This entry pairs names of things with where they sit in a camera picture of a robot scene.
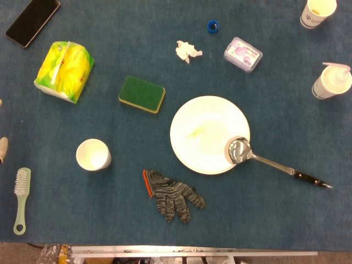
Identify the wash bottle in cup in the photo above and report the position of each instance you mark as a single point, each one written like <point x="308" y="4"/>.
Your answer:
<point x="320" y="89"/>

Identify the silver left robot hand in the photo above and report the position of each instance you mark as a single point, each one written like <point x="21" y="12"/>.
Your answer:
<point x="3" y="148"/>

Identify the green yellow sponge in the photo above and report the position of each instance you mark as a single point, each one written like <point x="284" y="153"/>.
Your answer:
<point x="141" y="93"/>

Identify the black smartphone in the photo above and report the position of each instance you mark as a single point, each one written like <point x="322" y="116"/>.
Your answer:
<point x="33" y="22"/>

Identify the empty white paper cup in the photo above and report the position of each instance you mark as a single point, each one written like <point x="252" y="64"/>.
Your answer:
<point x="92" y="154"/>

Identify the yellow green tissue pack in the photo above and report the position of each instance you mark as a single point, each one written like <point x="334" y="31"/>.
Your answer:
<point x="66" y="71"/>

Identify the teal table cloth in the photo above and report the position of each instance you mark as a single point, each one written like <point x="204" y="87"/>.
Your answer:
<point x="275" y="214"/>

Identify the paper cup blue logo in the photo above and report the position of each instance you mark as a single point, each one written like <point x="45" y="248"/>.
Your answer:
<point x="310" y="19"/>

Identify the aluminium table edge rail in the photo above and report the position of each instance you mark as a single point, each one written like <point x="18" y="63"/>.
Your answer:
<point x="192" y="251"/>

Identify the white squeeze wash bottle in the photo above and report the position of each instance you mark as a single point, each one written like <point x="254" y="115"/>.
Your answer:
<point x="336" y="78"/>

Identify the blue bottle cap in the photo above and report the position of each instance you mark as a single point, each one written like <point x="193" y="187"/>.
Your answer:
<point x="208" y="26"/>

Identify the white round plate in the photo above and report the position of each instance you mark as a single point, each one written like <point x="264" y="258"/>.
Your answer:
<point x="203" y="129"/>

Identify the crumpled white tissue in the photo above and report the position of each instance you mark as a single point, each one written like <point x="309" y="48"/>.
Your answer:
<point x="185" y="50"/>

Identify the light green scrub brush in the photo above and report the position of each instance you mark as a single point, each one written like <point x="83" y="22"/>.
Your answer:
<point x="21" y="198"/>

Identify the grey striped work glove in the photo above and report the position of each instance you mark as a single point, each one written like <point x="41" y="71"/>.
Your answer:
<point x="170" y="195"/>

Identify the clear plastic box purple label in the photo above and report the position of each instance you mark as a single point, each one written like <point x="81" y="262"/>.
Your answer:
<point x="242" y="55"/>

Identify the clear plastic bag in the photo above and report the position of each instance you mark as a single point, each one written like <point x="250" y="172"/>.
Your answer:
<point x="52" y="254"/>

